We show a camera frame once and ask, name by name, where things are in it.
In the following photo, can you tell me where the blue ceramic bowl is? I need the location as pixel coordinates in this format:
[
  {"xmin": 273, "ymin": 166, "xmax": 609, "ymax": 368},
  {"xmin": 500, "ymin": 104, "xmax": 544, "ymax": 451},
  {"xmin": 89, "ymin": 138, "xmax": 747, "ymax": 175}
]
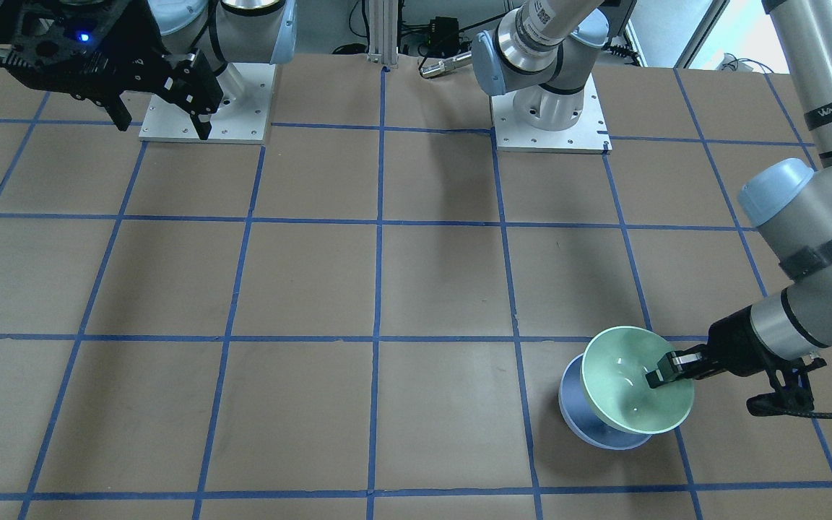
[{"xmin": 558, "ymin": 353, "xmax": 651, "ymax": 451}]

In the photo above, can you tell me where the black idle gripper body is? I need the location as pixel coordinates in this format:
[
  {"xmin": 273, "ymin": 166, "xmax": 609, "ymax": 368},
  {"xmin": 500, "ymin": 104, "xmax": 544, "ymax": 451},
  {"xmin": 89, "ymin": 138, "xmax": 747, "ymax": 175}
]
[{"xmin": 0, "ymin": 1, "xmax": 171, "ymax": 98}]

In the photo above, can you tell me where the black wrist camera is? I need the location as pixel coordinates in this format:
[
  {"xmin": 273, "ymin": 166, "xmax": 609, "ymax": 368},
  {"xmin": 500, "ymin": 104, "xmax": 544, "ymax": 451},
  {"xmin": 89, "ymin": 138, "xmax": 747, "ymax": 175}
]
[{"xmin": 746, "ymin": 355, "xmax": 828, "ymax": 418}]

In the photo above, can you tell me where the aluminium frame post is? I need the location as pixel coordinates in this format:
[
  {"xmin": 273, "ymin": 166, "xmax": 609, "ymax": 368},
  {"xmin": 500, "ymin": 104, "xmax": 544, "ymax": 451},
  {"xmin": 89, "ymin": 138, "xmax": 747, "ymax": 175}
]
[{"xmin": 361, "ymin": 1, "xmax": 399, "ymax": 72}]

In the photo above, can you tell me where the silver robot arm near bowls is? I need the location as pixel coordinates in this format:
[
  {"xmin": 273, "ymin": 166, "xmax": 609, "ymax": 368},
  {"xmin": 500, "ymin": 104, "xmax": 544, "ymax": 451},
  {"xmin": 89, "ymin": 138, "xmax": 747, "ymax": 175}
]
[{"xmin": 645, "ymin": 1, "xmax": 832, "ymax": 391}]

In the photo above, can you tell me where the black gripper body near bowls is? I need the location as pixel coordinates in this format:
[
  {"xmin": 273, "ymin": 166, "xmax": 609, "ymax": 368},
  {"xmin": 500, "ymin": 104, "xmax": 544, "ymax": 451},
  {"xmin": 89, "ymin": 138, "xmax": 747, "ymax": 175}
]
[{"xmin": 691, "ymin": 307, "xmax": 775, "ymax": 381}]

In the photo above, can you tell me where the green ceramic bowl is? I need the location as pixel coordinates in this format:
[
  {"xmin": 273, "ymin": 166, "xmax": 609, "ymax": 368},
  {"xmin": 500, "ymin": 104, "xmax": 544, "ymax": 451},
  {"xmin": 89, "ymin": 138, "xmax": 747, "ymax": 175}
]
[{"xmin": 580, "ymin": 326, "xmax": 696, "ymax": 435}]

